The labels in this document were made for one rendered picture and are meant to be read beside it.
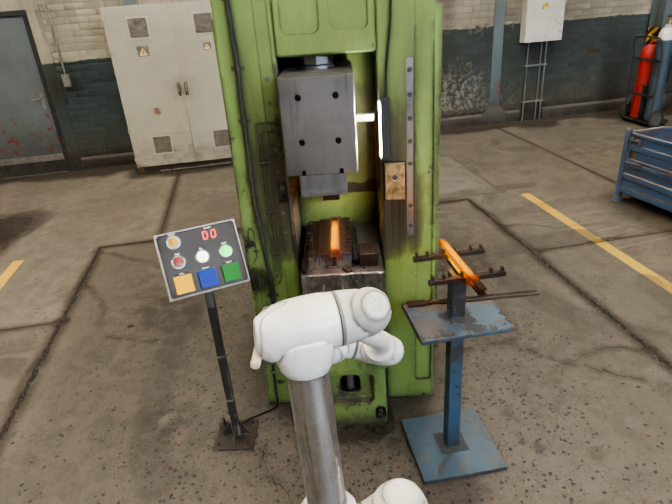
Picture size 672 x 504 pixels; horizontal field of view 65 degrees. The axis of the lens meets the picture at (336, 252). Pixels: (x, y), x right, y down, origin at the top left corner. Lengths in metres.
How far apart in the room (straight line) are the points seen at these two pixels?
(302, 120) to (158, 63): 5.37
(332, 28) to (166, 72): 5.31
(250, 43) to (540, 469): 2.28
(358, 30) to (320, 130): 0.42
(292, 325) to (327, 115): 1.21
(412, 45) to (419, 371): 1.66
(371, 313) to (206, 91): 6.46
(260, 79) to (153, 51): 5.18
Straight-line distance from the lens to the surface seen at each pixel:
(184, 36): 7.40
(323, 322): 1.17
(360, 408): 2.84
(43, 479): 3.17
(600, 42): 9.85
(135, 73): 7.53
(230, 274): 2.29
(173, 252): 2.29
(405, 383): 3.01
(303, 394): 1.25
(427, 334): 2.23
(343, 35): 2.29
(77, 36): 8.28
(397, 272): 2.61
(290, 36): 2.30
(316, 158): 2.23
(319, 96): 2.18
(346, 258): 2.40
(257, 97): 2.34
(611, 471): 2.90
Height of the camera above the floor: 2.04
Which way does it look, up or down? 26 degrees down
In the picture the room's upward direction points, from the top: 4 degrees counter-clockwise
